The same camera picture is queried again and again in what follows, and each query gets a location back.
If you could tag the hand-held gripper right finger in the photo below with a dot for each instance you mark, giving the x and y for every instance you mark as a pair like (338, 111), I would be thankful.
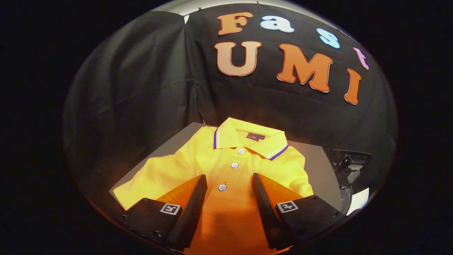
(265, 212)

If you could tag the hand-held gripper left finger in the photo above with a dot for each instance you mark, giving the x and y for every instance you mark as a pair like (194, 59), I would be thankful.
(191, 212)

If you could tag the yellow polo shirt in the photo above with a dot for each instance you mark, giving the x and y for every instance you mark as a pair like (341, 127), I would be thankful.
(230, 156)

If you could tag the grey washing machine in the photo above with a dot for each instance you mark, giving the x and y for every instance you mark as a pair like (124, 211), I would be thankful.
(346, 200)

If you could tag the dark glass washing machine lid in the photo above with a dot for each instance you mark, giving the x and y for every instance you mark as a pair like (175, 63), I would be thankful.
(354, 161)

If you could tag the dark grey side table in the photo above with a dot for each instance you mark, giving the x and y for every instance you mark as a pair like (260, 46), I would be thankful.
(318, 166)

